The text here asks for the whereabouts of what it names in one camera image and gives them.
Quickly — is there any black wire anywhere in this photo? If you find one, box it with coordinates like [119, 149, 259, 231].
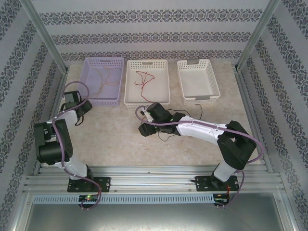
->
[157, 129, 176, 142]
[168, 103, 204, 120]

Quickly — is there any yellow wire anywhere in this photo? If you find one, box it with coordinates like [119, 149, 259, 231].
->
[89, 66, 106, 100]

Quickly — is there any purple plastic basket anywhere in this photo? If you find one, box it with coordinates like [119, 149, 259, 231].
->
[82, 57, 125, 107]

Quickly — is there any large white plastic basket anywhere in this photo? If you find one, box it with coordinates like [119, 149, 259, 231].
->
[124, 59, 171, 111]

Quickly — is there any grey metal bottom panel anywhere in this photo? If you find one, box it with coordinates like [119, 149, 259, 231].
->
[24, 203, 293, 231]

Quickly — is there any green controller circuit board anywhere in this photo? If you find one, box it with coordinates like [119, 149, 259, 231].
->
[78, 195, 100, 202]
[213, 196, 230, 205]

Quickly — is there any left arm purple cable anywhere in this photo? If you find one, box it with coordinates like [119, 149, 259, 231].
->
[52, 81, 102, 211]

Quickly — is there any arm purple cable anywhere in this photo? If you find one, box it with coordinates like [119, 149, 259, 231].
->
[52, 81, 102, 211]
[135, 104, 265, 210]

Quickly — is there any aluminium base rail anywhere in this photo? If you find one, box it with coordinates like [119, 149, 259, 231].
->
[24, 166, 282, 193]

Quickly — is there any small white grey-handled basket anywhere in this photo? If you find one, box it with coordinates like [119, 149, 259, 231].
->
[177, 58, 221, 106]

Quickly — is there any white slotted cable duct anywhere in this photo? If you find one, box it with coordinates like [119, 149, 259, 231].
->
[32, 194, 215, 205]

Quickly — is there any aluminium frame post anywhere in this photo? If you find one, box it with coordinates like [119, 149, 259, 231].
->
[235, 0, 282, 72]
[20, 0, 70, 74]

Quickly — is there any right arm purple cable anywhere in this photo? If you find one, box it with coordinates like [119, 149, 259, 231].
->
[135, 104, 265, 210]

